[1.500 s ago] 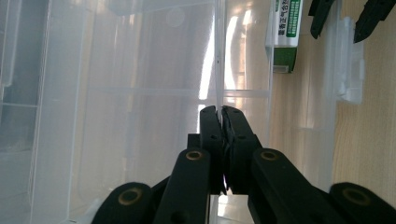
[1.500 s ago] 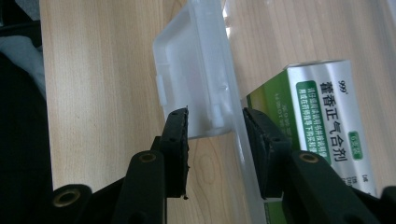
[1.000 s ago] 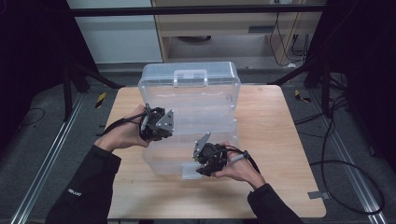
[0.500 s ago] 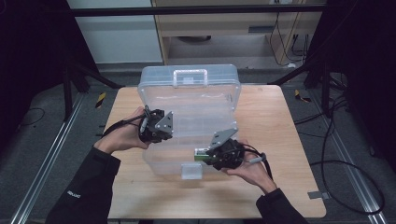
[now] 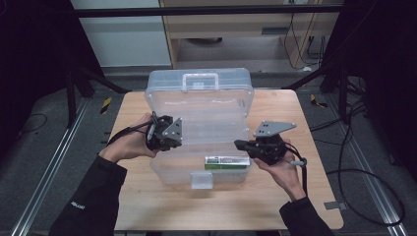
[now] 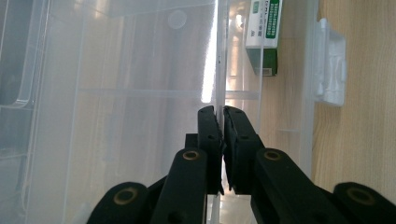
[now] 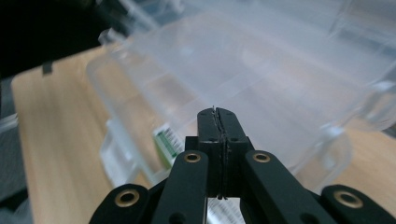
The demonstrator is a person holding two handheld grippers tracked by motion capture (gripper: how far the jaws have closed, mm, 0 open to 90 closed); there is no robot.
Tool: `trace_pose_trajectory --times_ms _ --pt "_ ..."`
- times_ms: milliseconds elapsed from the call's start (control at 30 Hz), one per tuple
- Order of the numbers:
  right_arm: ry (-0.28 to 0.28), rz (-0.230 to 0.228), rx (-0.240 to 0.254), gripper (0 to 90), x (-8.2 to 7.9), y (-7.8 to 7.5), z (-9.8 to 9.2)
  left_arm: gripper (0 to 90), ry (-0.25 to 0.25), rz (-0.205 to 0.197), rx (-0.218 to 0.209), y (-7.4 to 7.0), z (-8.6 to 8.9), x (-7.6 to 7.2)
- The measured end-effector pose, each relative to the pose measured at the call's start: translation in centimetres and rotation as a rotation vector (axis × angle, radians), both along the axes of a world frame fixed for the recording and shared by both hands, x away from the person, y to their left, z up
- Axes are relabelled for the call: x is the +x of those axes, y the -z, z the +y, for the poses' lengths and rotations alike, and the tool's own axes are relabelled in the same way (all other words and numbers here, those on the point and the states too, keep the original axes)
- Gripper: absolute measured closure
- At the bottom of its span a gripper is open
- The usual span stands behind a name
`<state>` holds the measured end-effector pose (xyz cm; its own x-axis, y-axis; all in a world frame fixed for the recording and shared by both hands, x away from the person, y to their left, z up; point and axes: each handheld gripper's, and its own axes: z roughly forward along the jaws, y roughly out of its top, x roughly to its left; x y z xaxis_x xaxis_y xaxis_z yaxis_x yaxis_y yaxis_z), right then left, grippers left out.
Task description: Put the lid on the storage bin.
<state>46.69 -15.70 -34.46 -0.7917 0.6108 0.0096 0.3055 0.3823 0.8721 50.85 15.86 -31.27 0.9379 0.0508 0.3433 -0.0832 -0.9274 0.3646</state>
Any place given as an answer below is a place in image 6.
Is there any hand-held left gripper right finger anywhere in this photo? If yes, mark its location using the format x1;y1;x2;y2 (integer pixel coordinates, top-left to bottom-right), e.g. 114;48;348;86
221;105;266;196

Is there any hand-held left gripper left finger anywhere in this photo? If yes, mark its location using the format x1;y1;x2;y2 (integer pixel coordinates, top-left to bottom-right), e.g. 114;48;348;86
184;105;226;197

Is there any clear plastic storage box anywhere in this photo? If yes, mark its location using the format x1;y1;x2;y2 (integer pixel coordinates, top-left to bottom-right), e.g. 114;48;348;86
0;0;348;224

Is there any green and white carton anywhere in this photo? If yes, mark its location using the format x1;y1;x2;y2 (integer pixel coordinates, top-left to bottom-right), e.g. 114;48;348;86
244;0;284;77

